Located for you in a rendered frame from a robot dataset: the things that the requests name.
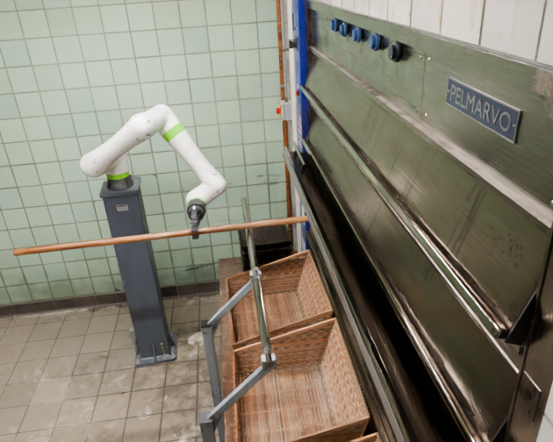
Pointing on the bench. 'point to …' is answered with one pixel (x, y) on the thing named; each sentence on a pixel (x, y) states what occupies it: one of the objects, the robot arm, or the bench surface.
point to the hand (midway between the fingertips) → (195, 231)
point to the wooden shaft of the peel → (159, 236)
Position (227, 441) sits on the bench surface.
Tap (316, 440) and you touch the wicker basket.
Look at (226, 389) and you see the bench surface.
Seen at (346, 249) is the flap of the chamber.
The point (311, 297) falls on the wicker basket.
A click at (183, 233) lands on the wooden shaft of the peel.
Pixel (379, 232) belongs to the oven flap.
